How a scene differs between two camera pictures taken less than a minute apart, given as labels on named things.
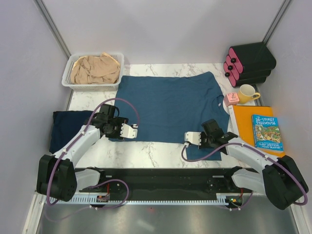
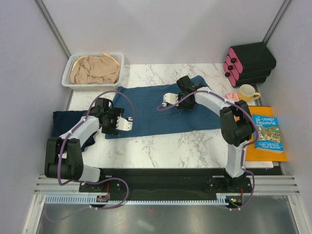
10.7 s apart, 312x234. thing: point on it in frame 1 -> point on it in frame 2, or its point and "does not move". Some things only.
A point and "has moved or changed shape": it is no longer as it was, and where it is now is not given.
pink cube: x=231 y=99 does not move
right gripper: x=203 y=146 -> x=191 y=107
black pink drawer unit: x=248 y=64 does not move
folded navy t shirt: x=65 y=125 does not move
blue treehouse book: x=266 y=132 does not move
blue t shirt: x=169 y=107 has moved or changed shape
